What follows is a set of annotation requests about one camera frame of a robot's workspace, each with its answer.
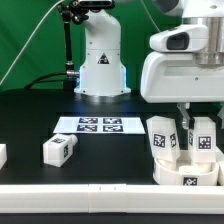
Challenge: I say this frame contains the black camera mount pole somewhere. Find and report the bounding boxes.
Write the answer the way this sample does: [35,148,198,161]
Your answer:
[58,0,115,92]

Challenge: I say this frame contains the white left fence bar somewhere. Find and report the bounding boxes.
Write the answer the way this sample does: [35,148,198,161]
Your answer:
[0,144,7,169]

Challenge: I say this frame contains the white front fence bar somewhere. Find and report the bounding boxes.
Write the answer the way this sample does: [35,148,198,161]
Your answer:
[0,184,224,214]

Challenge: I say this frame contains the paper sheet with markers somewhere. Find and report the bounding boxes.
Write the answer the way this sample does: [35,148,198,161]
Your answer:
[54,117,145,134]

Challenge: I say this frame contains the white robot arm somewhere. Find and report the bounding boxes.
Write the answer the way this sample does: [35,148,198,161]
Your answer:
[74,0,224,129]

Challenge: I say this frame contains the round white stool seat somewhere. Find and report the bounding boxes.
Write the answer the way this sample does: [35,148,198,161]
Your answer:
[153,159,219,186]

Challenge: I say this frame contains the black cables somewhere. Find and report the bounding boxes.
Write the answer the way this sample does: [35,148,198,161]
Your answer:
[23,71,80,90]

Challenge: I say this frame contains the white cable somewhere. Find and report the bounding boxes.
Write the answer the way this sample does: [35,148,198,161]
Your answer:
[0,0,66,87]

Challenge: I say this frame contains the white right fence bar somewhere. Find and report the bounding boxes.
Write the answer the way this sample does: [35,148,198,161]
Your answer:
[216,148,224,186]

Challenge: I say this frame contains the white fence bar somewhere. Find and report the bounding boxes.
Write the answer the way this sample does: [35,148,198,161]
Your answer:
[0,184,224,214]
[216,148,224,186]
[0,144,7,169]

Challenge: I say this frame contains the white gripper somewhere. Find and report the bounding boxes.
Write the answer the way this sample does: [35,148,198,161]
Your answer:
[140,52,224,130]

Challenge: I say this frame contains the green backdrop curtain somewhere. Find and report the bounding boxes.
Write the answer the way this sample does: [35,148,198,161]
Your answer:
[0,0,181,91]

